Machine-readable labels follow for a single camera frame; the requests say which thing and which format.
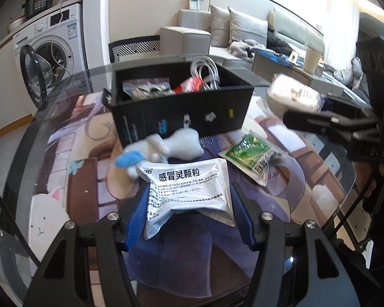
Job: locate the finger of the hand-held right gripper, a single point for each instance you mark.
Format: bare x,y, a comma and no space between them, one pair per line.
342,105
307,123

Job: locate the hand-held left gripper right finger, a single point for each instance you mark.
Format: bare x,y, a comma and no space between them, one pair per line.
243,217

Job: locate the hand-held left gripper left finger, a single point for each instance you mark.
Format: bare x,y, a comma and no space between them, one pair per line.
136,220

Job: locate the silver medicine sachet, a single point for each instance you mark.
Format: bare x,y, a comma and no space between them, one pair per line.
185,192

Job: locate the white and blue plush toy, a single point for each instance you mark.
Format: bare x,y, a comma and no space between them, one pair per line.
182,144

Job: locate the black storage box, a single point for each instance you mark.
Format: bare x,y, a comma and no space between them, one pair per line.
179,115

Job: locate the red and white packet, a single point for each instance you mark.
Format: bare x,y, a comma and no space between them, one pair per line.
188,84

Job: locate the person's right hand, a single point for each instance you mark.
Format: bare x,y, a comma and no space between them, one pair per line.
368,185

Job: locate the grey garment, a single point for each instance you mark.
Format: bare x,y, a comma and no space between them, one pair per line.
355,70

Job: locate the white paper roll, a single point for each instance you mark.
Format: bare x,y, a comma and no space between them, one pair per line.
311,59

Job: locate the green snack packet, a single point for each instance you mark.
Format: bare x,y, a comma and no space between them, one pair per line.
249,153

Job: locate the beige low cabinet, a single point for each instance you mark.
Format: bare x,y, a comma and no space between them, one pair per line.
265,65

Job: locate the blue tray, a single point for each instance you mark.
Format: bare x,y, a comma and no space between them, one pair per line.
275,56

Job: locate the black jacket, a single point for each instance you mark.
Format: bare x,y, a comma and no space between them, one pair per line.
276,41

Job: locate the grey furry cloth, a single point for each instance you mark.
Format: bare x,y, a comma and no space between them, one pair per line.
243,46

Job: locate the pale green sofa cushion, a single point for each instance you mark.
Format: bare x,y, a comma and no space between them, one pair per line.
272,20

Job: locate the grey sofa cushion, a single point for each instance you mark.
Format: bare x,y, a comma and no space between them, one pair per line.
246,27

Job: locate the beige sofa cushion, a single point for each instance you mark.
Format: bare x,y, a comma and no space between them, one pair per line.
219,25

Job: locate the beige sofa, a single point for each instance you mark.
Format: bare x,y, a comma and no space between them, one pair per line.
179,35

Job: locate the black and white patterned chair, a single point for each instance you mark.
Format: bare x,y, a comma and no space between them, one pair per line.
131,48

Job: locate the white washing machine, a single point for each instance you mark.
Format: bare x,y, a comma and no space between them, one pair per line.
67,32

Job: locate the black pressure cooker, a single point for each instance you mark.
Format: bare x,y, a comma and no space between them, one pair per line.
40,1

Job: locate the small photo frame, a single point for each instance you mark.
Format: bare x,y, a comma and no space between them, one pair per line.
293,57

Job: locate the wall socket with green charger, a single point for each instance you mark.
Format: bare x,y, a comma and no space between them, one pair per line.
195,1

